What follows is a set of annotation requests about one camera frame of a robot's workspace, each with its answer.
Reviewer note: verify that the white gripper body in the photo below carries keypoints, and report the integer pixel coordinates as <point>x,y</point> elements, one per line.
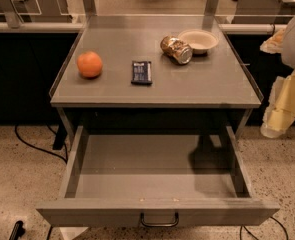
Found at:
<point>274,44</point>

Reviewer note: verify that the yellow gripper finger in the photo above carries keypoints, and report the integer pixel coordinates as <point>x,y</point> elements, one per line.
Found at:
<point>275,121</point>
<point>282,97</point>

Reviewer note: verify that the blue rxbar blueberry bar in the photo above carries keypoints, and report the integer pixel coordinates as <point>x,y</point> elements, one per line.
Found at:
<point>141,73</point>

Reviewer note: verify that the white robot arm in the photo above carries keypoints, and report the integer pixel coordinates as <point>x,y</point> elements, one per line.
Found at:
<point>288,51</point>

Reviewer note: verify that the grey open top drawer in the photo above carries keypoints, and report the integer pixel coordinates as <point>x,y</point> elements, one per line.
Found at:
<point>111,179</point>

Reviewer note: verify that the grey background desk right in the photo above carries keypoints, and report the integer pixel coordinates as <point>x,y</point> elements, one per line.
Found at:
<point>264,11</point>

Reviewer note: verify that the grey background desk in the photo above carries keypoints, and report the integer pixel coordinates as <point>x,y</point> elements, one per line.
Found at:
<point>264,11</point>
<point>27,0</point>

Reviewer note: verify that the white paper bowl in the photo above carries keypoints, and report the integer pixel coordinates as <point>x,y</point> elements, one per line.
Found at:
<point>200,41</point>

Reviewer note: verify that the crushed gold metal can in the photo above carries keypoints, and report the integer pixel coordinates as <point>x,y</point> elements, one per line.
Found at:
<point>177,49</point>

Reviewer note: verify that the grey cabinet table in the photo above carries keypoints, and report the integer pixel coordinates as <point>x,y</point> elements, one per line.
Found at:
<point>216,81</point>

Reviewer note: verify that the orange fruit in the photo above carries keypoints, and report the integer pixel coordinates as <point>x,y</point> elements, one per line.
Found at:
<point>89,64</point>

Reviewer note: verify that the grey background desk left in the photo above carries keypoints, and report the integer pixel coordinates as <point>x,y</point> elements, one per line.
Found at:
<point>27,0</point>

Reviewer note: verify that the black plug on floor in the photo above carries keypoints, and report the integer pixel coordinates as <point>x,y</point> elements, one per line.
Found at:
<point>17,231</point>

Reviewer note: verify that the black metal drawer handle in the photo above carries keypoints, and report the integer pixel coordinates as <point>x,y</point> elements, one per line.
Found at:
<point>159,224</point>

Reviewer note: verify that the white horizontal rail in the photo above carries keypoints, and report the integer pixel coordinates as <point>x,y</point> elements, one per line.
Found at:
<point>42,27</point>

